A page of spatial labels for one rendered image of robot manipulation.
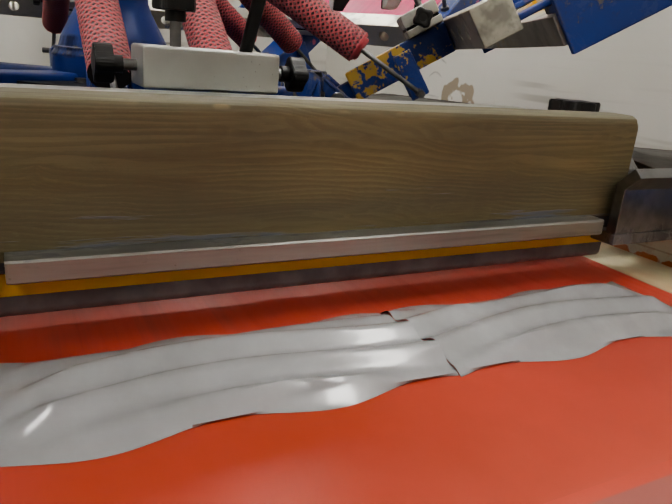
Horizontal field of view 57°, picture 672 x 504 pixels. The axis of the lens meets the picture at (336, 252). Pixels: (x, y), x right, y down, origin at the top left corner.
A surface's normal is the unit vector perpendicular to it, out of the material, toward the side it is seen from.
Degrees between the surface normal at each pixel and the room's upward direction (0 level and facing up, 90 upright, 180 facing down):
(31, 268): 90
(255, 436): 0
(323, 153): 90
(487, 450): 0
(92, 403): 29
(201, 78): 90
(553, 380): 0
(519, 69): 90
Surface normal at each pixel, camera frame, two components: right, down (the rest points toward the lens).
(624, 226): 0.45, 0.31
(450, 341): 0.40, -0.68
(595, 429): 0.08, -0.95
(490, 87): -0.89, 0.07
